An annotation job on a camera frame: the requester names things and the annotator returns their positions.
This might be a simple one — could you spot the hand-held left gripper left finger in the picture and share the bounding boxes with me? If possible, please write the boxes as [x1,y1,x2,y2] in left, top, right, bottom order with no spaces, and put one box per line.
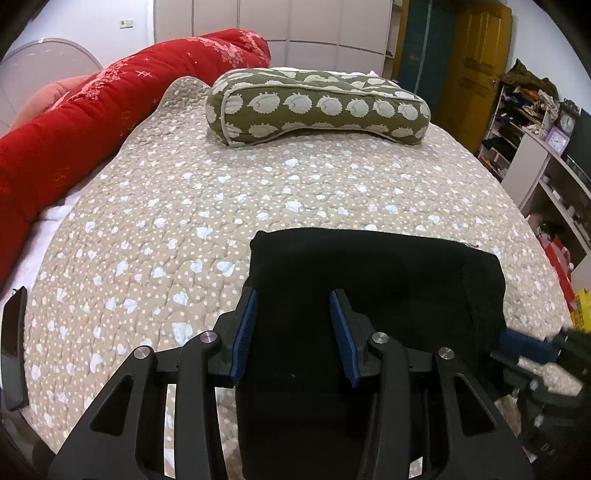
[46,286,259,480]

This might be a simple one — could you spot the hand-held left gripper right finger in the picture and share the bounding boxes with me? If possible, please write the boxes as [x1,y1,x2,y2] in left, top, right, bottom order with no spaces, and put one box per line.
[329,288,539,480]

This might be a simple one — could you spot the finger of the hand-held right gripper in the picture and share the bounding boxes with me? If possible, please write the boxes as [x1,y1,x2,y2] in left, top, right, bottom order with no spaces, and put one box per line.
[498,329,591,365]
[489,351,591,409]

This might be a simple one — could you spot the black pants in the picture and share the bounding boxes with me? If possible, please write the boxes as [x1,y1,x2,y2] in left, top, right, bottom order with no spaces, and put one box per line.
[235,227,507,480]

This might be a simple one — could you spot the yellow box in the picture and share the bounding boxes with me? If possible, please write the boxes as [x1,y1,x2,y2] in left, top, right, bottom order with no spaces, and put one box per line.
[570,288,591,334]

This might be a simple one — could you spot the red cardboard box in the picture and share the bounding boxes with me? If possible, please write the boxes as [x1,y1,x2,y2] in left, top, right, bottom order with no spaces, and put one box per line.
[544,236,576,302]

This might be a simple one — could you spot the beige quilted bedspread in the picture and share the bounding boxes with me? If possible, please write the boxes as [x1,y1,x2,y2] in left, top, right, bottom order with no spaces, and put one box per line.
[21,75,575,480]

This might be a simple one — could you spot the white cabinet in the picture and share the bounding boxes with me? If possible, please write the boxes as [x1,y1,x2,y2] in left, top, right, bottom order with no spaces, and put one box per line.
[515,124,591,278]

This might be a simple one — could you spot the purple clock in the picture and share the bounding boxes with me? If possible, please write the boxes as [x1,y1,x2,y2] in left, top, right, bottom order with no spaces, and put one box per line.
[546,127,571,156]

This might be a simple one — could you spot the white bed sheet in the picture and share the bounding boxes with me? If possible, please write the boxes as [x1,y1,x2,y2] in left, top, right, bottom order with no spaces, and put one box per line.
[0,194,80,297]

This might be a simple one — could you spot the cluttered white shelf rack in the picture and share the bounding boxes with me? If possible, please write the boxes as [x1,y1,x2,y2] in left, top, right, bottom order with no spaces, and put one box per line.
[478,59,561,182]

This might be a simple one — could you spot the black ornate clock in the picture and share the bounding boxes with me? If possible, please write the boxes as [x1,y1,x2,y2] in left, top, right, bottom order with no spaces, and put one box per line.
[558,99,581,139]

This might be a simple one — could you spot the green hedgehog print pillow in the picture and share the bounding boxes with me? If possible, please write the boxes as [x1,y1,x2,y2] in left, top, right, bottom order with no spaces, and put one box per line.
[206,68,431,147]

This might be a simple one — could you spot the red floral quilt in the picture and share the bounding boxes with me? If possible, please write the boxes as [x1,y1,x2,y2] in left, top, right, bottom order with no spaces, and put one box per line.
[0,28,271,287]

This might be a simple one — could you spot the yellow wooden door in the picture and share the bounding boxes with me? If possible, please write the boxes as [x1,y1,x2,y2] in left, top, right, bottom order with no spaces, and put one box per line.
[436,4,513,154]

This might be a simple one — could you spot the dark teal curtain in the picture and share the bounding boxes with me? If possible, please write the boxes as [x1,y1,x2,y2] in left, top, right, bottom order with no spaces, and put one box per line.
[398,0,459,100]

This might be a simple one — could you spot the pink pillow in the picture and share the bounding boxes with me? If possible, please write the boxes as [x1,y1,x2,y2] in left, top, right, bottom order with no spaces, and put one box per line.
[11,75,90,128]

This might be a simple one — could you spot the white wardrobe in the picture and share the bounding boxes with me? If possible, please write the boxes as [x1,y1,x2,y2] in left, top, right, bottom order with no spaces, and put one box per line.
[154,0,409,79]

